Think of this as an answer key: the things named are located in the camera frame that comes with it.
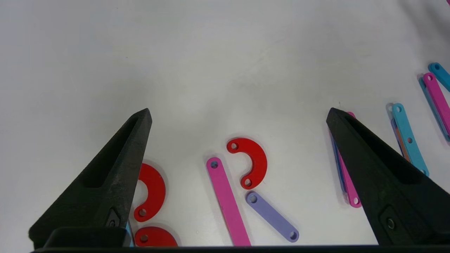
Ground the small red arc piece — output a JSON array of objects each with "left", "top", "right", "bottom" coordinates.
[{"left": 226, "top": 137, "right": 268, "bottom": 190}]

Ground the short purple bar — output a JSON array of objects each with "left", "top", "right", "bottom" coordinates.
[{"left": 245, "top": 191, "right": 300, "bottom": 243}]

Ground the long blue bar orange dot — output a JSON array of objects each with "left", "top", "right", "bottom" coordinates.
[{"left": 391, "top": 103, "right": 430, "bottom": 177}]

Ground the long pink bar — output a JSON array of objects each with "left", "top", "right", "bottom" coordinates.
[
  {"left": 419, "top": 72, "right": 450, "bottom": 141},
  {"left": 330, "top": 112, "right": 362, "bottom": 208},
  {"left": 206, "top": 157, "right": 252, "bottom": 246}
]

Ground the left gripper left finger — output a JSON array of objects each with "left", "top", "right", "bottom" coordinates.
[{"left": 28, "top": 108, "right": 153, "bottom": 243}]

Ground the large red arc piece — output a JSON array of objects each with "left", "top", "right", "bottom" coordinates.
[{"left": 135, "top": 226, "right": 179, "bottom": 247}]

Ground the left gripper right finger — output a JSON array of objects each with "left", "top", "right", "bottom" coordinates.
[{"left": 326, "top": 107, "right": 450, "bottom": 245}]

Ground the short blue bar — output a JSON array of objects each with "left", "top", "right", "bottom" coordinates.
[{"left": 428, "top": 63, "right": 450, "bottom": 92}]

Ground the medium red arc piece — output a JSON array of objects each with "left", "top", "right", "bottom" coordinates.
[{"left": 134, "top": 163, "right": 166, "bottom": 222}]

